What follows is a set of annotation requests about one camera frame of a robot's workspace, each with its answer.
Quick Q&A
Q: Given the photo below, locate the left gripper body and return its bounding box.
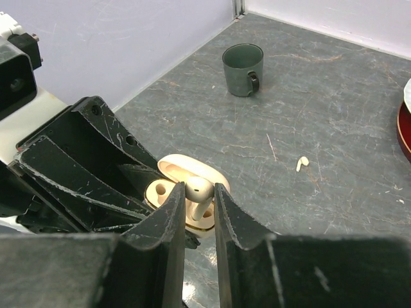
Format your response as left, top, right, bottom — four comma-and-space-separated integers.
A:
0, 128, 84, 235

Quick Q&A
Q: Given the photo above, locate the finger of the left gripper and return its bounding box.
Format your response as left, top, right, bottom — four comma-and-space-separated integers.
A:
13, 135, 154, 232
48, 95, 168, 187

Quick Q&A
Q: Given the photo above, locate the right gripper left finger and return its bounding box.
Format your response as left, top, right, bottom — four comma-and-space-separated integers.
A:
1, 183, 185, 307

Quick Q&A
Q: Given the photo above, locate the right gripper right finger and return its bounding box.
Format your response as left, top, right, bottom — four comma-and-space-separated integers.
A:
214, 184, 410, 307

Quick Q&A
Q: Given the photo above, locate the beige small charging case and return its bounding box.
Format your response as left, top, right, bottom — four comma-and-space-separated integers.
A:
144, 154, 231, 239

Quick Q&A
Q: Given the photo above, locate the beige earbud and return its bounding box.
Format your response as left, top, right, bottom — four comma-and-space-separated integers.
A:
185, 176, 214, 221
296, 156, 310, 172

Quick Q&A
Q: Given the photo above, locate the dark green mug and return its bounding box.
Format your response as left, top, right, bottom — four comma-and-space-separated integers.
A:
222, 44, 264, 97

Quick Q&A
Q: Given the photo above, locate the red round tray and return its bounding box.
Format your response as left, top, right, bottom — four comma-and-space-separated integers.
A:
396, 101, 411, 162

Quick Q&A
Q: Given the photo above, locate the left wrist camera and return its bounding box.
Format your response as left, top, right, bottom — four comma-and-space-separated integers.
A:
0, 31, 68, 151

